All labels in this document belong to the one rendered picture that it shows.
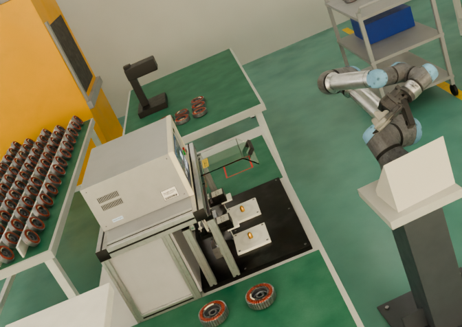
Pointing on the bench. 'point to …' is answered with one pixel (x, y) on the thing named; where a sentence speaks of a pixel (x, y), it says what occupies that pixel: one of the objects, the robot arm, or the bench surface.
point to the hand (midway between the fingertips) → (377, 130)
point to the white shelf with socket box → (75, 311)
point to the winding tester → (135, 174)
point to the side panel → (152, 279)
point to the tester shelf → (156, 220)
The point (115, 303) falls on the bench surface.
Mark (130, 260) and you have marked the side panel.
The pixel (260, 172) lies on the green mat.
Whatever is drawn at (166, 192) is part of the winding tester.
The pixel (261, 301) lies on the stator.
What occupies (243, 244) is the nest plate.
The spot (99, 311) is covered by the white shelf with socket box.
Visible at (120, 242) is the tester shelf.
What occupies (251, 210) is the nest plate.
